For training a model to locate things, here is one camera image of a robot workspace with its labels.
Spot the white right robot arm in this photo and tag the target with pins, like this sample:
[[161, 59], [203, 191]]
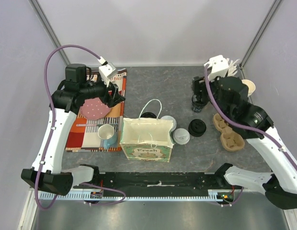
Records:
[[229, 96]]

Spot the white slotted cable duct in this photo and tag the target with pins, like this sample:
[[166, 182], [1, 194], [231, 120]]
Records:
[[88, 195]]

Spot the pink dotted plate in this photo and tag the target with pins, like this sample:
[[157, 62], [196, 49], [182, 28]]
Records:
[[94, 109]]

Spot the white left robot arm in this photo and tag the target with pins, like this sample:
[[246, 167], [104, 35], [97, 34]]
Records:
[[46, 172]]

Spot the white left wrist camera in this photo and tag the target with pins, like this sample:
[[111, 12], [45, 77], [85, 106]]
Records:
[[107, 72]]

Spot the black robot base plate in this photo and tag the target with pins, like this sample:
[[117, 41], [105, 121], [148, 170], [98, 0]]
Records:
[[165, 183]]

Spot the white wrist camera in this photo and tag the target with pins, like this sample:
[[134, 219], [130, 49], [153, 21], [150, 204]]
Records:
[[219, 67], [107, 72]]

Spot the white wrapped straws bundle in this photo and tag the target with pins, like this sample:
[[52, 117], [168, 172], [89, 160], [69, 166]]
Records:
[[232, 67]]

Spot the black plastic cup lid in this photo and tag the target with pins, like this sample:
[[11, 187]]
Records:
[[148, 115]]

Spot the green patterned paper bag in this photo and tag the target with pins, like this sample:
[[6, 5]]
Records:
[[147, 139]]

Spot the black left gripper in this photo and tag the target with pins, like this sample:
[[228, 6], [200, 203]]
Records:
[[115, 98]]

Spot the white paper cup stack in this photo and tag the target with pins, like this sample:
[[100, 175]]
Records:
[[251, 86]]

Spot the pink handled knife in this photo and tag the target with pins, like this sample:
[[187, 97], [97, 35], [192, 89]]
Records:
[[93, 125]]

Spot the colourful patterned placemat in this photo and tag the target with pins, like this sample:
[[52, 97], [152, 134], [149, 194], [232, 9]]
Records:
[[86, 138]]

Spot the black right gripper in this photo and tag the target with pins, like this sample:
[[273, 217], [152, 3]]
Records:
[[199, 88]]

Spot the white plastic cup lid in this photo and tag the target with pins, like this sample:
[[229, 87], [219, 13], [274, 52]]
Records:
[[169, 118]]

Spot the black plastic lid stack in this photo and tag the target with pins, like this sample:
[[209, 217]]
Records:
[[197, 128]]

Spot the light blue ceramic mug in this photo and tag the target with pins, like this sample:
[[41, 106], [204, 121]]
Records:
[[107, 135]]

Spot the aluminium frame post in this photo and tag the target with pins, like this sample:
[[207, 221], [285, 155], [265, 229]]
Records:
[[260, 32], [45, 22]]

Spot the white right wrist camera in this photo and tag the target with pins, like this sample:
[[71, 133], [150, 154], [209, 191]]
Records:
[[219, 67]]

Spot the white lid stack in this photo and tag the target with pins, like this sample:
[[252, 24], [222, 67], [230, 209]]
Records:
[[180, 136]]

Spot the brown pulp cup carrier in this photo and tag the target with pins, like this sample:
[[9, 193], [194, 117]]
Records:
[[230, 140]]

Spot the aluminium frame post right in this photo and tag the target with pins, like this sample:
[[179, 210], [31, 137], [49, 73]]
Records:
[[260, 32]]

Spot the aluminium frame post left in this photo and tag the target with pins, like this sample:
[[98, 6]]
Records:
[[45, 22]]

